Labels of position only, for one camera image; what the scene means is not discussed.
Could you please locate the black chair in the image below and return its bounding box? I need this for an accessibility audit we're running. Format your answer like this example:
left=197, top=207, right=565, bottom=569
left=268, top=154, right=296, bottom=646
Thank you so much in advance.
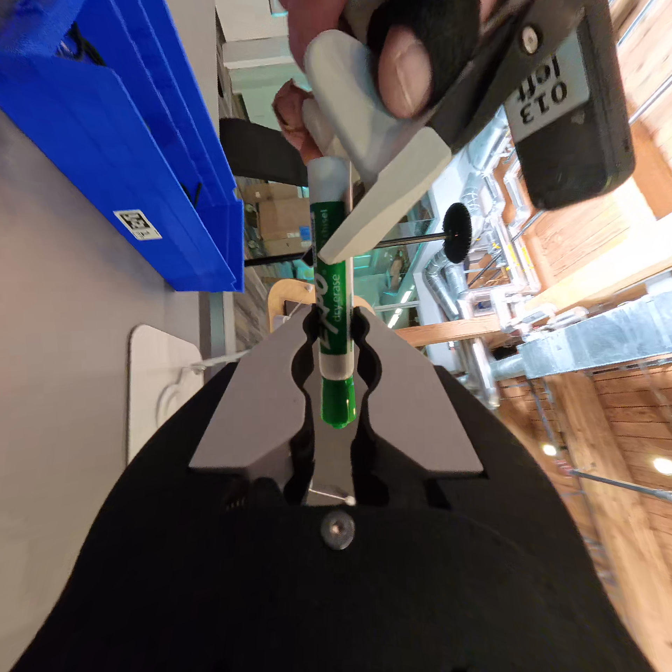
left=219, top=116, right=310, bottom=190

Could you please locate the silver ceiling pipe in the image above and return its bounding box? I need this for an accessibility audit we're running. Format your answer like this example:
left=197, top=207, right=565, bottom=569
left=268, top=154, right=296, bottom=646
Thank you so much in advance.
left=420, top=247, right=515, bottom=412

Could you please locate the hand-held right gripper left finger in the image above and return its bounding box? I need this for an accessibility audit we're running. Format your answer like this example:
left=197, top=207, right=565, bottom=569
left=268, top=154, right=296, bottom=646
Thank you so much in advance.
left=187, top=303, right=321, bottom=478

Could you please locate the person's left hand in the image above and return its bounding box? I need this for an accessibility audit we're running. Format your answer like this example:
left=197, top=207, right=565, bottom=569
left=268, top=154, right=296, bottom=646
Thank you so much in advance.
left=273, top=0, right=433, bottom=160

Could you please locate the large blue bin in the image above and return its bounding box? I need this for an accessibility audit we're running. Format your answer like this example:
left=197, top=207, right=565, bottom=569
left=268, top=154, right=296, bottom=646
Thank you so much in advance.
left=0, top=0, right=247, bottom=293

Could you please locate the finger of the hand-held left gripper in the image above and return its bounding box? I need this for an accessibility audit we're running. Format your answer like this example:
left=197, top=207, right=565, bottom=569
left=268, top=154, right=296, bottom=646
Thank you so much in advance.
left=303, top=29, right=423, bottom=202
left=317, top=124, right=456, bottom=265

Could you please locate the wooden ceiling beam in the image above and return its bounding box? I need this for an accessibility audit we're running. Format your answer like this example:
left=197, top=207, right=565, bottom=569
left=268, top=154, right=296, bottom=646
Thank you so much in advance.
left=394, top=313, right=499, bottom=349

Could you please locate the cardboard panel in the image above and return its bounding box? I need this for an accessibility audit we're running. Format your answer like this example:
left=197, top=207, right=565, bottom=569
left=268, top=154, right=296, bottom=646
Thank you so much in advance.
left=258, top=198, right=313, bottom=253

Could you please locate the large silver ceiling duct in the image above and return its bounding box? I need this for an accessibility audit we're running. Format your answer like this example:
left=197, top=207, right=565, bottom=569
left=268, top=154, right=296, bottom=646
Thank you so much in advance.
left=520, top=292, right=672, bottom=381

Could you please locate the green dry erase marker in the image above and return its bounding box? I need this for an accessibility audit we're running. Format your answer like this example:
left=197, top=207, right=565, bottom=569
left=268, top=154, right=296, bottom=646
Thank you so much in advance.
left=307, top=158, right=360, bottom=431

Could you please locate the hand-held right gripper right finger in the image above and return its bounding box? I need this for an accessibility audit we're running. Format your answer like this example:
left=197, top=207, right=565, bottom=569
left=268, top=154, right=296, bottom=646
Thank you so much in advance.
left=350, top=303, right=486, bottom=481

